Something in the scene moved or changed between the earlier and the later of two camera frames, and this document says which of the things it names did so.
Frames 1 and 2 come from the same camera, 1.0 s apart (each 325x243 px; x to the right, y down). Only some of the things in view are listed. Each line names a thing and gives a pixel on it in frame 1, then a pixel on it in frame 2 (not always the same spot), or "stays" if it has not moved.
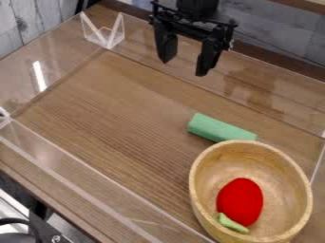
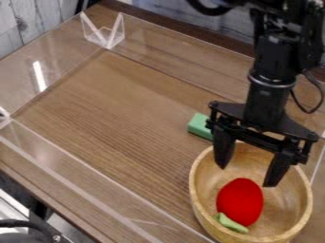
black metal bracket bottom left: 42,232 stays
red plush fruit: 240,200 stays
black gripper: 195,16 → 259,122
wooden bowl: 287,186 stays
